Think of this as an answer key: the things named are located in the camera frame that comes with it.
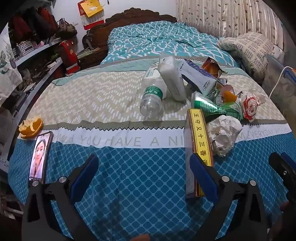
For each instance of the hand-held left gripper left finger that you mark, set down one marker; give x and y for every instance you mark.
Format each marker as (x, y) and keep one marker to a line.
(84, 176)

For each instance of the smartphone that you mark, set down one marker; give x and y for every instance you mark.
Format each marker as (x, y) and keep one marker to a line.
(39, 157)

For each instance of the red gift bag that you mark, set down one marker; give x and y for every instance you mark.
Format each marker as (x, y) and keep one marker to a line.
(69, 55)

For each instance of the orange peel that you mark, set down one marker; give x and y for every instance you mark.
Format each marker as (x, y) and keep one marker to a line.
(30, 128)

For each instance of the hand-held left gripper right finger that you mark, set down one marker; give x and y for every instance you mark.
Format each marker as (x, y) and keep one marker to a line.
(203, 176)

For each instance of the white blue carton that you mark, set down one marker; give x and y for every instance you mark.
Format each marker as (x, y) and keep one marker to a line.
(196, 77)

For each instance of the teal wave patterned quilt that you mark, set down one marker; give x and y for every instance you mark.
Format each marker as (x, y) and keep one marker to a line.
(148, 39)

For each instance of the carved wooden headboard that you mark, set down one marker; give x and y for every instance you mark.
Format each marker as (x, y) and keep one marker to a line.
(97, 37)

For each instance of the orange noodle wrapper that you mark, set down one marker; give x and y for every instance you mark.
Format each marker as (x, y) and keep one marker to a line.
(210, 66)

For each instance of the dark red clothes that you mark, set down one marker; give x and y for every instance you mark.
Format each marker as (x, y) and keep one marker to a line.
(30, 23)

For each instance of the red yellow wall calendar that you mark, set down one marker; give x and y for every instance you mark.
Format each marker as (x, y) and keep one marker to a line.
(91, 11)

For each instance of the grey metal shelf rack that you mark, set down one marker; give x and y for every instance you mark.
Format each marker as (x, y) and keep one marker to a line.
(34, 49)

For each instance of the small orange wrapper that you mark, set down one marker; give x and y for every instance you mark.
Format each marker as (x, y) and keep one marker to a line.
(227, 96)

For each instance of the brown handbag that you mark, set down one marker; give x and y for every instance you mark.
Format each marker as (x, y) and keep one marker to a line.
(67, 29)

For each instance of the clear storage box blue latch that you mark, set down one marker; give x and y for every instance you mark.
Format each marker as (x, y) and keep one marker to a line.
(284, 92)

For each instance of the white bag green print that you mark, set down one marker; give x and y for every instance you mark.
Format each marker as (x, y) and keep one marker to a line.
(7, 69)

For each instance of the green foil wrapper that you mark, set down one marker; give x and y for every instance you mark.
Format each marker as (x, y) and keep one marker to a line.
(208, 107)

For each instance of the red white wrapper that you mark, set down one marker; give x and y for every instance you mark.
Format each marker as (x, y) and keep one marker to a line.
(251, 107)

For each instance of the long yellow box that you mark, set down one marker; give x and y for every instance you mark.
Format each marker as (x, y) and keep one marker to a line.
(201, 134)

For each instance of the white paper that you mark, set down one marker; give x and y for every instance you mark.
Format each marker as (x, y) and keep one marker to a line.
(222, 134)

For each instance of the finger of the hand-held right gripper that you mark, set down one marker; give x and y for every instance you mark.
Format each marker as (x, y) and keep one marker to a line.
(281, 166)

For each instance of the white tissue pack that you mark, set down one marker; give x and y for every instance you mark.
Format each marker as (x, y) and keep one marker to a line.
(171, 76)

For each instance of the clear plastic bottle green label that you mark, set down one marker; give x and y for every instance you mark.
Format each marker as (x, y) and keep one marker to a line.
(151, 95)

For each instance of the leaf patterned curtain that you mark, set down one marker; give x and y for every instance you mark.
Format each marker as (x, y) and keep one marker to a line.
(219, 16)

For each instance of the black white checkered bag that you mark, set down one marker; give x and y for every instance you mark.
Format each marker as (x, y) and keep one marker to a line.
(22, 48)

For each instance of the grid patterned pillow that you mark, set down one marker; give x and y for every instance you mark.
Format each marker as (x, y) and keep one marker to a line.
(249, 51)

